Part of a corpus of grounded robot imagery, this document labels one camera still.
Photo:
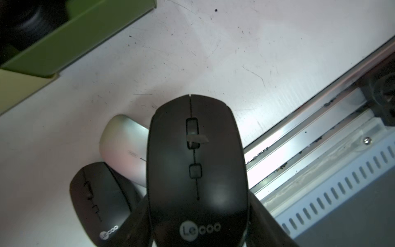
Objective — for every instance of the green drawer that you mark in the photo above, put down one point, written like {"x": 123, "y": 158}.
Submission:
{"x": 90, "y": 23}

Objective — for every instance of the yellow-green drawer cabinet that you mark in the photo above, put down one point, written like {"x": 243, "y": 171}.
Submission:
{"x": 16, "y": 87}

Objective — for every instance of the black Lecoo mouse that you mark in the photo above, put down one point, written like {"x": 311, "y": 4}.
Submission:
{"x": 197, "y": 184}
{"x": 103, "y": 200}

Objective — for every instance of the silver computer mouse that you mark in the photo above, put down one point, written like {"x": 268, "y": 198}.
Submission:
{"x": 123, "y": 146}

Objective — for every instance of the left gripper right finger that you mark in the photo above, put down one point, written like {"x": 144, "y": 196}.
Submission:
{"x": 264, "y": 231}

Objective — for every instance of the aluminium front rail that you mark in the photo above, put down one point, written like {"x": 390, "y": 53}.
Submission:
{"x": 322, "y": 154}

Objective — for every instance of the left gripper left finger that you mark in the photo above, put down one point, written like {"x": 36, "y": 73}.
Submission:
{"x": 136, "y": 230}

